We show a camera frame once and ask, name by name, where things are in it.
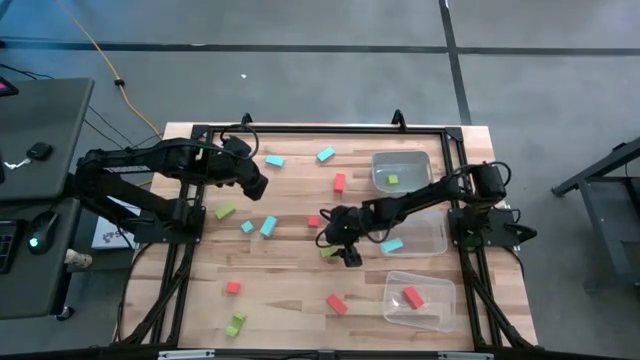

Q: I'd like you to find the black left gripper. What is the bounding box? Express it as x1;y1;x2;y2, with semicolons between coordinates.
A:
217;137;270;202

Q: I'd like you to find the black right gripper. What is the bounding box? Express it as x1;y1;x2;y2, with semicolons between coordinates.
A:
319;203;375;269

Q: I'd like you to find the clear plastic bin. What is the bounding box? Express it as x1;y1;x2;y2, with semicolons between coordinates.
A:
370;150;435;197
377;208;449;258
382;270;458;334

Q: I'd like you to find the silver table clamp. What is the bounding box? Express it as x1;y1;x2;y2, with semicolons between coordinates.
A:
158;349;216;360
437;351;495;360

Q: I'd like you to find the white printed box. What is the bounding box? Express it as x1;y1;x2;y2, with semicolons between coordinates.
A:
91;195;144;250

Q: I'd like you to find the beige desk foot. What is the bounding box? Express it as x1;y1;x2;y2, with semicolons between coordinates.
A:
64;248;94;270

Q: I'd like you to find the small black key fob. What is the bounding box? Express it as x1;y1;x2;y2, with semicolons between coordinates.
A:
25;141;55;162

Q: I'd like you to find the dark gray desk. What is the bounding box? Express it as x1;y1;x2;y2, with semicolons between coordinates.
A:
0;77;95;321

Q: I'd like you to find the black computer mouse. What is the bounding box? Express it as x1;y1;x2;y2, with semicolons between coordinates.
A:
26;210;60;256

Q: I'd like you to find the black keyboard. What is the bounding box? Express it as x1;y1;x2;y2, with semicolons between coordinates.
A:
0;218;20;275

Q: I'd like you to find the black device pink screen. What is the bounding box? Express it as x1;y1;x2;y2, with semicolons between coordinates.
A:
0;75;20;99

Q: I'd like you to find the black side table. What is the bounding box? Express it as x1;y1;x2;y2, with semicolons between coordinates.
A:
551;135;640;291

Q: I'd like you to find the black metal table frame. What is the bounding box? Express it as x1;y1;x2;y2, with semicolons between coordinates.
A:
112;124;539;351

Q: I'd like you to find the black floor cable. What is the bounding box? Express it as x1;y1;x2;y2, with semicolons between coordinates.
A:
82;103;164;164

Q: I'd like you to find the yellow cable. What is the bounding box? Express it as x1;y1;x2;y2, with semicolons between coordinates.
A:
54;0;164;140

